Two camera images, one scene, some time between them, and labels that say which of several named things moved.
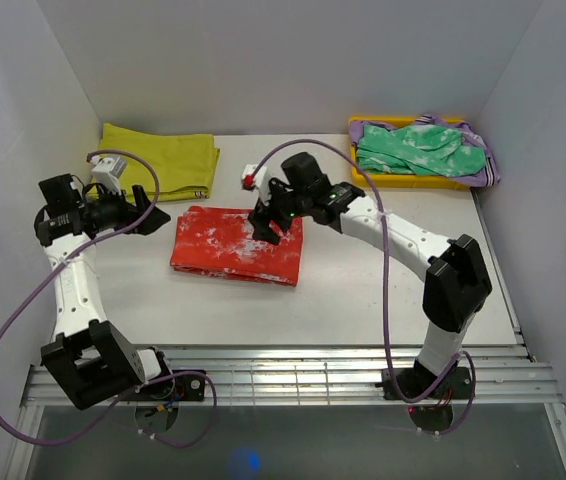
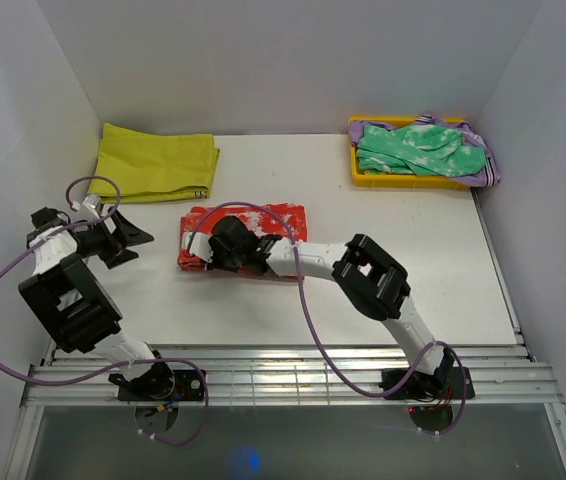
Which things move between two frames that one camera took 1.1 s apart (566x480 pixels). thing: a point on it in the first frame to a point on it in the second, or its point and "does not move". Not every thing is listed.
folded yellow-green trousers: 185,163 does not move
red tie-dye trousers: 220,241 does not move
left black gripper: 128,211 to 126,234
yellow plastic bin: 401,181 does not move
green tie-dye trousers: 429,150 does not move
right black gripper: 264,213 to 215,262
